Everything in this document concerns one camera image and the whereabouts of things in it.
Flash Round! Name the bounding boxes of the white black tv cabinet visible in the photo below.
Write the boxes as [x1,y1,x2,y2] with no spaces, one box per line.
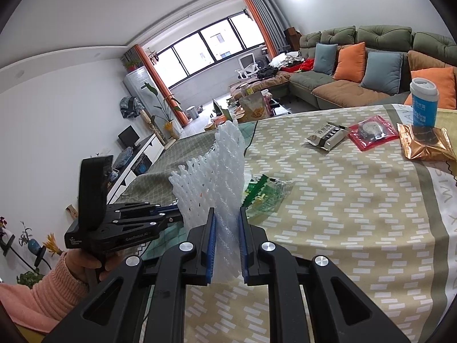
[107,135,164,204]

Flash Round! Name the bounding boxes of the person's left hand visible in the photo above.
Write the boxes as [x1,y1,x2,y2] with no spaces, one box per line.
[65,249,123,283]

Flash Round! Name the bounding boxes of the black plant stand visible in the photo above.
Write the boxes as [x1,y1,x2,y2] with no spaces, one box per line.
[0,216,52,275]

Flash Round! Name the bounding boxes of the red packet with disc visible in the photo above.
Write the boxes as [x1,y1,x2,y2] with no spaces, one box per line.
[348,115,398,151]

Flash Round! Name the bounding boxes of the blue cushion near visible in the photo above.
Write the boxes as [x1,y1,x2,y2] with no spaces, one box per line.
[361,51,403,95]

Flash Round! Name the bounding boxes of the orange cushion near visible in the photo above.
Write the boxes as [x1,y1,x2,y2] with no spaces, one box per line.
[411,67,456,110]

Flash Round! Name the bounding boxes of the gold snack bag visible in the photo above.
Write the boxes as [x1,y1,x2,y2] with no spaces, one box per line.
[396,123,456,161]

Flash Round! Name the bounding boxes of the white foam net sleeve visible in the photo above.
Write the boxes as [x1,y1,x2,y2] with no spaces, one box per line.
[169,121,246,283]

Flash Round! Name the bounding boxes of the blue cushion far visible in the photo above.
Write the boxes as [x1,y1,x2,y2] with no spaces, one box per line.
[313,43,338,75]

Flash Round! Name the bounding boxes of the small black monitor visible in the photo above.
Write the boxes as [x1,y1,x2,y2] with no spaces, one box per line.
[118,126,139,149]

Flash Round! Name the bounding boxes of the left orange curtain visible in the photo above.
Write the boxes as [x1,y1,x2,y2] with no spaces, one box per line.
[133,44,189,126]

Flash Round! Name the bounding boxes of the pink sleeved left forearm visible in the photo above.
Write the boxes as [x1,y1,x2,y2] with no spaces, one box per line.
[1,252,88,334]

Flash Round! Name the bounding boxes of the large leafy potted plant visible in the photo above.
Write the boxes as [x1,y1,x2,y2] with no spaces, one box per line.
[141,82,183,140]

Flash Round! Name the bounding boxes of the right orange grey curtain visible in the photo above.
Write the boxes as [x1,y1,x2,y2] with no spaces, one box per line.
[243,0,290,57]

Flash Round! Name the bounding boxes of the orange cushion far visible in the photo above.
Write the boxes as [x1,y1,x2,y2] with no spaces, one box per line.
[333,42,366,83]

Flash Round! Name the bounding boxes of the white standing air conditioner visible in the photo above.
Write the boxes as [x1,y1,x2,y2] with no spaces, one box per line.
[123,67,171,141]

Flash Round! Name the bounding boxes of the cluttered coffee table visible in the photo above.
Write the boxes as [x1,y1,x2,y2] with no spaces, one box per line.
[205,86,290,131]

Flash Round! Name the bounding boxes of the blue white lidded cup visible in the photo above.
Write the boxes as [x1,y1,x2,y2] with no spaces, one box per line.
[410,77,439,127]

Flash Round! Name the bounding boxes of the orange cushion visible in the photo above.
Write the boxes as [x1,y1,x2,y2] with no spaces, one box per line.
[411,67,456,110]
[333,42,366,83]

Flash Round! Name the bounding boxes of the clear green plastic wrapper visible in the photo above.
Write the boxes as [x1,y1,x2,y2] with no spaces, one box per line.
[242,174,294,220]

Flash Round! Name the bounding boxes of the white office chair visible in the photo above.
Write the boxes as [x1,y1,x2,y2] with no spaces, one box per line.
[235,53,259,80]

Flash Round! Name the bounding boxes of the blue cushion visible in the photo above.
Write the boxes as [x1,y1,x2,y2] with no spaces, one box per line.
[361,51,403,95]
[313,43,338,75]

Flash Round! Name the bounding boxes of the green brown sectional sofa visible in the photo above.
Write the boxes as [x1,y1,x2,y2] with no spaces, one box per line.
[288,25,456,110]

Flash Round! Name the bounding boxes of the grey black snack pack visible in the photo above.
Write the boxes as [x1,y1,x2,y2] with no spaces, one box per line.
[306,122,349,152]

